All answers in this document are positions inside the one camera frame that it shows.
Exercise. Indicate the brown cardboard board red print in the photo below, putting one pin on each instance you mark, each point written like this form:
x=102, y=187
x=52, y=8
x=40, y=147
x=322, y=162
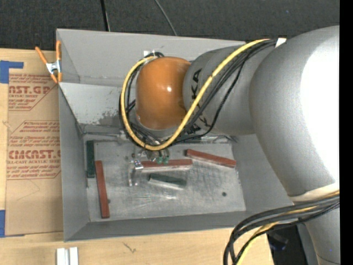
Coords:
x=30, y=197

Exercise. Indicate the red-brown flat block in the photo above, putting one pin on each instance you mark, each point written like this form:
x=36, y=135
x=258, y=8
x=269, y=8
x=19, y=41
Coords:
x=176, y=162
x=102, y=192
x=211, y=158

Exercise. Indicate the dark green flat block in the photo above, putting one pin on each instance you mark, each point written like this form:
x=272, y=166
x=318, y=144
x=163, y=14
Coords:
x=168, y=179
x=90, y=159

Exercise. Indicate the grey metal bin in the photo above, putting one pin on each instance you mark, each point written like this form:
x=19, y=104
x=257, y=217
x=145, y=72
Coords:
x=165, y=203

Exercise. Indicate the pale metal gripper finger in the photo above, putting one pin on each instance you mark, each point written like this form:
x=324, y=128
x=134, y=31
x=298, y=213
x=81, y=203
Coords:
x=137, y=172
x=130, y=179

